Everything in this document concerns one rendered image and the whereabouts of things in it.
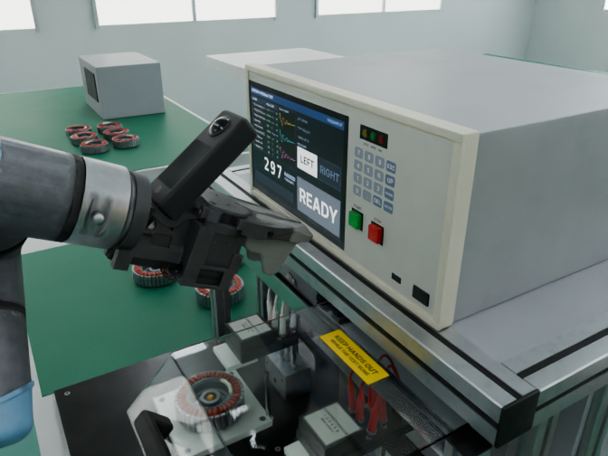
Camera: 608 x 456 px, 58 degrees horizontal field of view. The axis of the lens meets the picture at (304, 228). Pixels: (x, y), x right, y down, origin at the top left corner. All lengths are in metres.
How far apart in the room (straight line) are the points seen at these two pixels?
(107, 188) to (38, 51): 4.75
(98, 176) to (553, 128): 0.42
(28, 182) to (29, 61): 4.77
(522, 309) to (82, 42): 4.87
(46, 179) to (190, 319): 0.82
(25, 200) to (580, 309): 0.55
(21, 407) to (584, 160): 0.58
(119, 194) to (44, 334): 0.84
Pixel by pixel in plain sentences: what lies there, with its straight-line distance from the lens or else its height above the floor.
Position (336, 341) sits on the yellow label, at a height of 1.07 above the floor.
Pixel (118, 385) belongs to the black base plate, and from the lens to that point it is 1.07.
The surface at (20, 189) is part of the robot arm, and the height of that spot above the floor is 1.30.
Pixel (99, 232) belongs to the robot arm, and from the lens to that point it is 0.48.
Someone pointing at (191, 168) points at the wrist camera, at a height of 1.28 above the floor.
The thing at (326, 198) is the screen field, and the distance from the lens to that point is 0.69.
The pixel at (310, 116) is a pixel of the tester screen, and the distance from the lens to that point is 0.69.
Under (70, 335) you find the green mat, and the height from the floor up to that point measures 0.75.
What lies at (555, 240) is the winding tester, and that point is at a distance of 0.67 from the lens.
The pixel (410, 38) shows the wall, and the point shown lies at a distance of 6.89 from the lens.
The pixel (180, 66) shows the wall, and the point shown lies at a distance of 5.49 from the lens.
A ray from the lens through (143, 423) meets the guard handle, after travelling 0.57.
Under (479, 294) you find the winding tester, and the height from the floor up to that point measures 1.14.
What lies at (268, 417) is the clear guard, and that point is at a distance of 0.54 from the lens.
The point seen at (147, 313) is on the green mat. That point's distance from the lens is 1.28.
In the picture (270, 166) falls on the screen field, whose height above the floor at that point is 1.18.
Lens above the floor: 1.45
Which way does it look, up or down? 26 degrees down
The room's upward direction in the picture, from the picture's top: straight up
